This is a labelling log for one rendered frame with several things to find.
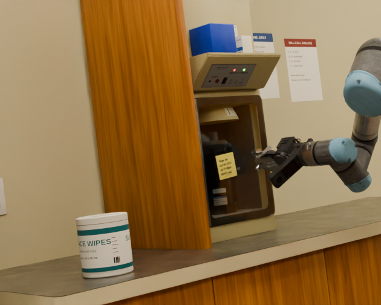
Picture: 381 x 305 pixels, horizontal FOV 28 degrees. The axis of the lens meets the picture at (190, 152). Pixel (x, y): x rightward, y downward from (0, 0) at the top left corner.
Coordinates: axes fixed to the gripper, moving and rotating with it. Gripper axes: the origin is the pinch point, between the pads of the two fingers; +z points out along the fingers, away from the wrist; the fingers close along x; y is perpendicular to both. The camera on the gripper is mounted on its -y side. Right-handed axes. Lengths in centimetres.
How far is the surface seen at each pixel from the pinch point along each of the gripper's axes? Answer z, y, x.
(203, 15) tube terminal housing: 5, 25, 44
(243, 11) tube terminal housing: 5, 39, 33
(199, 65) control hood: -2.7, 5.2, 38.5
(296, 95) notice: 47, 74, -33
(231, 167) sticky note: 3.5, -6.3, 6.1
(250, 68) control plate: -3.6, 19.1, 23.8
